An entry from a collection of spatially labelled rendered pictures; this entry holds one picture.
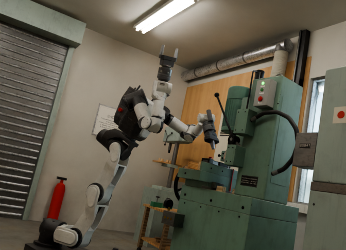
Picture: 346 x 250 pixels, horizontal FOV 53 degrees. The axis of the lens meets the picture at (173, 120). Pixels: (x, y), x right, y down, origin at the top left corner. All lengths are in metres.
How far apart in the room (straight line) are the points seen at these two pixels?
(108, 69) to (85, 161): 1.37
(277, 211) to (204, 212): 0.41
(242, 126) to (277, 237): 0.65
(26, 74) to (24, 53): 0.27
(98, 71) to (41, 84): 0.82
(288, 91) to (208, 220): 0.88
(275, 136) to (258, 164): 0.19
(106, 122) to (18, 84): 1.26
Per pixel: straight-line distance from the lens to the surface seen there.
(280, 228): 2.13
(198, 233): 2.15
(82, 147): 5.03
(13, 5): 4.87
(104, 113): 5.12
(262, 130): 2.09
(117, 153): 2.54
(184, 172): 2.23
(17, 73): 4.89
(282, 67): 4.12
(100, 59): 5.24
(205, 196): 2.14
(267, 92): 2.07
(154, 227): 4.51
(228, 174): 2.29
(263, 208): 1.98
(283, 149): 2.11
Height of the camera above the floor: 0.77
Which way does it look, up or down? 10 degrees up
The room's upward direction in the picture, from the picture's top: 12 degrees clockwise
